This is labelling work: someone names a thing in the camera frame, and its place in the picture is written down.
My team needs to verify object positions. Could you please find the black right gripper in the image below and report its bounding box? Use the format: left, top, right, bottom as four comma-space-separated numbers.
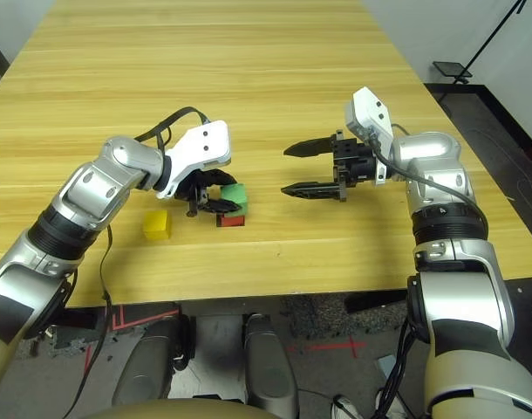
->
280, 129, 379, 204

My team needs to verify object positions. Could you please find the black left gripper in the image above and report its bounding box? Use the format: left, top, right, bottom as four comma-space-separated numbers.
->
176, 168, 240, 218

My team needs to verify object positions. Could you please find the green wooden block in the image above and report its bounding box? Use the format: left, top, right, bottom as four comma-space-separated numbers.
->
221, 183, 249, 216

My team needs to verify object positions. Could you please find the red wooden block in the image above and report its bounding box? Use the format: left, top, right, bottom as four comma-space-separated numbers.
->
215, 212, 246, 228

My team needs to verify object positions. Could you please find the yellow wooden block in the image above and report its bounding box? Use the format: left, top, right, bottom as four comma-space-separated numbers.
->
143, 210, 172, 241

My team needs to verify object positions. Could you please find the speckled dark floor mat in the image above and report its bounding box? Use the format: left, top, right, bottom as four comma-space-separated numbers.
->
283, 294, 406, 342

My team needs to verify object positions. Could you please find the black floor stand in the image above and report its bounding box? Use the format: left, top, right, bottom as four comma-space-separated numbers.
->
432, 0, 529, 86

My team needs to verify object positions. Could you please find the grey robot right leg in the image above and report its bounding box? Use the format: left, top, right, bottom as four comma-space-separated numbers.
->
242, 313, 300, 419

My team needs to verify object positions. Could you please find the grey robot leg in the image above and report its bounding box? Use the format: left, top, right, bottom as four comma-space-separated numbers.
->
112, 318, 191, 407
242, 313, 300, 419

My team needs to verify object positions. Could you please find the grey robot left leg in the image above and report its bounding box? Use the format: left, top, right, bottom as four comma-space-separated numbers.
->
112, 318, 191, 407

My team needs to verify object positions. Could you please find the tan robot torso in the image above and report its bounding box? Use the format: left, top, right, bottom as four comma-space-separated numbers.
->
73, 397, 258, 419

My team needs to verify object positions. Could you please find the white sneaker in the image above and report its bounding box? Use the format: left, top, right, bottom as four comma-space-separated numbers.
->
331, 395, 361, 419

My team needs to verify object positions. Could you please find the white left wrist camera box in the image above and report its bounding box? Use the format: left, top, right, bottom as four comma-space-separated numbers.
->
154, 120, 232, 201

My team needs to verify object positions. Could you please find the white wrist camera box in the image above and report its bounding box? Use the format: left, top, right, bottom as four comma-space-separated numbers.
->
344, 86, 394, 188
154, 120, 232, 201

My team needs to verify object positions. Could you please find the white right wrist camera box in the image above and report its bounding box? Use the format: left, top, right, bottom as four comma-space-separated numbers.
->
344, 86, 394, 188

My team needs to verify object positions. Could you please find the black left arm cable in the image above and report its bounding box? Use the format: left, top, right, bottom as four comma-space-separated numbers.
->
67, 106, 210, 419

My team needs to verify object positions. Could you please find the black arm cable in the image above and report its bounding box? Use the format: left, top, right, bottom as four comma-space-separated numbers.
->
67, 106, 210, 419
368, 124, 485, 215

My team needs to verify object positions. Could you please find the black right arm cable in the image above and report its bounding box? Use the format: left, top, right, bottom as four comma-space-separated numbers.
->
368, 124, 485, 215

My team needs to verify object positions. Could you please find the black cable bundle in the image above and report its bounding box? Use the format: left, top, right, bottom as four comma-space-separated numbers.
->
373, 316, 426, 419

